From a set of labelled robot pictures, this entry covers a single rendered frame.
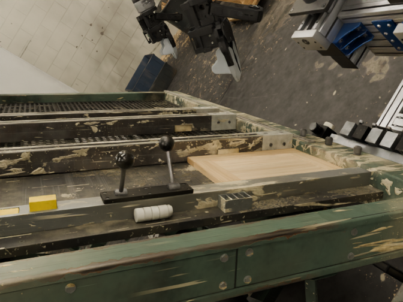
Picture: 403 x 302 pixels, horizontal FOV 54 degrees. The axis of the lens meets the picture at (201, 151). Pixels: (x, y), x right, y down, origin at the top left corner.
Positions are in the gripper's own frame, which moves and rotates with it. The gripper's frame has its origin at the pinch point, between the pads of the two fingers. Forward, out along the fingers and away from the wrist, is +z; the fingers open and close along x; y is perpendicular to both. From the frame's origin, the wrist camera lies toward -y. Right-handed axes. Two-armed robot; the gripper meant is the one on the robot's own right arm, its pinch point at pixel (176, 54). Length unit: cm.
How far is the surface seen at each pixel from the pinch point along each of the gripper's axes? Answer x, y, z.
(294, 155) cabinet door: 49, -5, 40
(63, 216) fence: 76, 60, 2
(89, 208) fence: 76, 55, 3
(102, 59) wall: -488, -39, 36
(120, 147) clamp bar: 40, 41, 8
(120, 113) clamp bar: -21.6, 29.3, 13.5
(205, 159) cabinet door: 45, 21, 24
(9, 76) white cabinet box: -348, 81, -11
